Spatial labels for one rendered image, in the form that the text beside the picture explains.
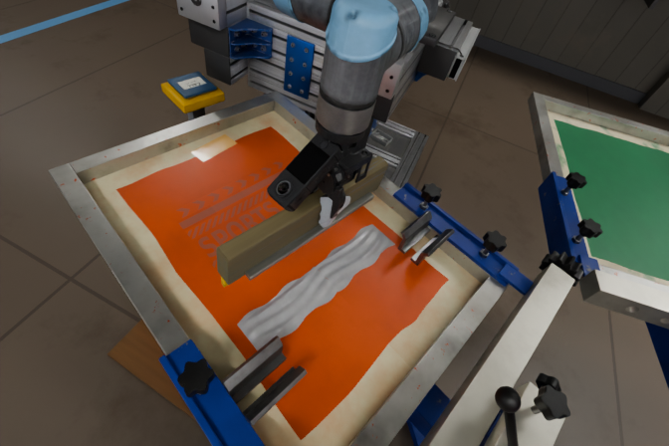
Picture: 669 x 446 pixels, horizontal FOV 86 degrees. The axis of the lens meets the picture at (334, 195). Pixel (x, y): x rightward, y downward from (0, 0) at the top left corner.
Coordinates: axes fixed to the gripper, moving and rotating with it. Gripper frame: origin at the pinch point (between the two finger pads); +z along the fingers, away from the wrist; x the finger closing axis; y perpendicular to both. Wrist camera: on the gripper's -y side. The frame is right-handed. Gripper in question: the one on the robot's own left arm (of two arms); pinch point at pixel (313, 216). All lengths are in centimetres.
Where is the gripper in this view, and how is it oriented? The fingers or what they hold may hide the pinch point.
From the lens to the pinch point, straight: 63.0
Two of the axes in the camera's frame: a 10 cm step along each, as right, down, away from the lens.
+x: -6.9, -6.1, 3.9
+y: 7.1, -4.4, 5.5
